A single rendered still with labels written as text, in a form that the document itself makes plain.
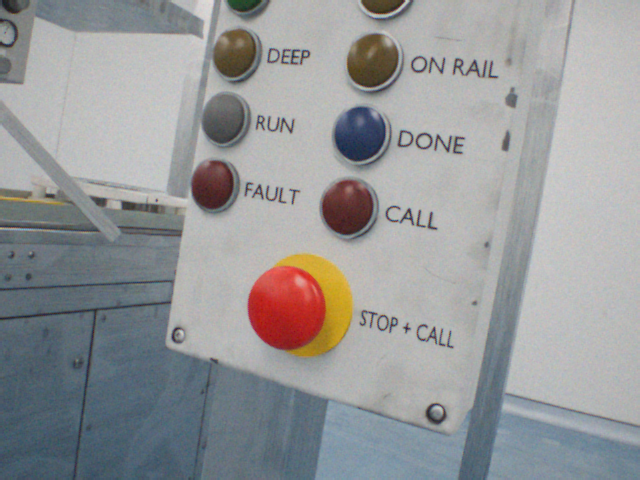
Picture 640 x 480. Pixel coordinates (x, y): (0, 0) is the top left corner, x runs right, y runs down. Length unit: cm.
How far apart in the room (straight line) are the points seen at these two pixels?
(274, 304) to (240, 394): 14
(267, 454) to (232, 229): 15
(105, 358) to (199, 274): 104
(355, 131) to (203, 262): 11
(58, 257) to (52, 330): 17
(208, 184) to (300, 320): 10
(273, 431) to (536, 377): 346
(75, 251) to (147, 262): 20
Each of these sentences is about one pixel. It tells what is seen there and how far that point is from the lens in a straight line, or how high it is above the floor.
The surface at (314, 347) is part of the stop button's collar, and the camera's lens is 31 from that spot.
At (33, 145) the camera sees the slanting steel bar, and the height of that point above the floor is 101.
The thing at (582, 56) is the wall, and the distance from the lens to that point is 391.
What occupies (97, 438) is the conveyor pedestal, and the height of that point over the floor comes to 42.
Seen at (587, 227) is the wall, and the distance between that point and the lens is 376.
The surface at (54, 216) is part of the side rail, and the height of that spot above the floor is 90.
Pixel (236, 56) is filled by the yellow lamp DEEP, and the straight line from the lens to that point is 34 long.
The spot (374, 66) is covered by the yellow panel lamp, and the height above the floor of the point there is 106.
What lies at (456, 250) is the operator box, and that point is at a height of 98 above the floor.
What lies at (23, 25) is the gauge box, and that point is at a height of 118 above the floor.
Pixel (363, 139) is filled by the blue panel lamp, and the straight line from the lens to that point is 30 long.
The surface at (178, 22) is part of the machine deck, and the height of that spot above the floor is 129.
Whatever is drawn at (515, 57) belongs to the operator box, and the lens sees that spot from 30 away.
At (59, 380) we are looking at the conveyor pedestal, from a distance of 130.
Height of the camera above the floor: 99
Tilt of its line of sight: 3 degrees down
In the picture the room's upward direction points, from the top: 10 degrees clockwise
